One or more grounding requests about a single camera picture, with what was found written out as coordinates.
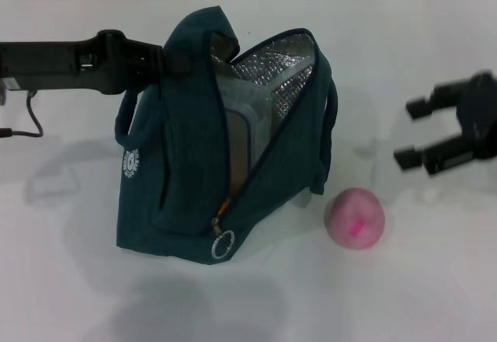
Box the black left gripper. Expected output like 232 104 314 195
0 30 193 96

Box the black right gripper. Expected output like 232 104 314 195
393 69 497 179

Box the clear blue-rimmed plastic food container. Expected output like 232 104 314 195
215 73 281 195

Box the dark teal insulated lunch bag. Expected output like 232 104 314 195
113 5 339 267

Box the pink peach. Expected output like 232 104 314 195
324 187 387 250

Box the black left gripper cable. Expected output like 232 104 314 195
0 89 44 139

